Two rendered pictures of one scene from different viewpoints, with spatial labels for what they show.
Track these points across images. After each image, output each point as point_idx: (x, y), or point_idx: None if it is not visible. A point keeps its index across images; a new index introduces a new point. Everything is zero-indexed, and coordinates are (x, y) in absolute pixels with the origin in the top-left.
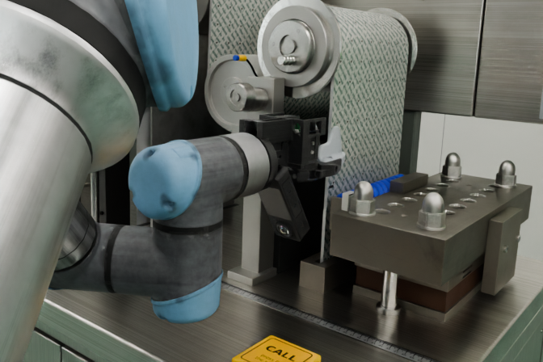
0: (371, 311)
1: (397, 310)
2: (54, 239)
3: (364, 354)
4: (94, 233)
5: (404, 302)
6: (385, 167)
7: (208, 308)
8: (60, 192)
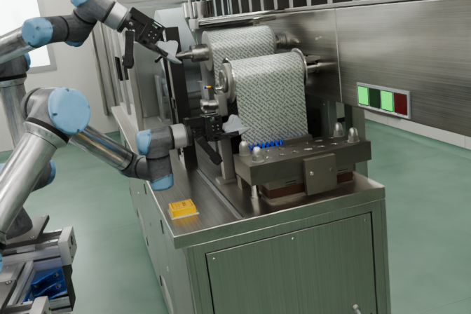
0: (249, 197)
1: (256, 197)
2: (41, 158)
3: (220, 209)
4: (131, 159)
5: (263, 194)
6: (292, 131)
7: (162, 186)
8: (41, 151)
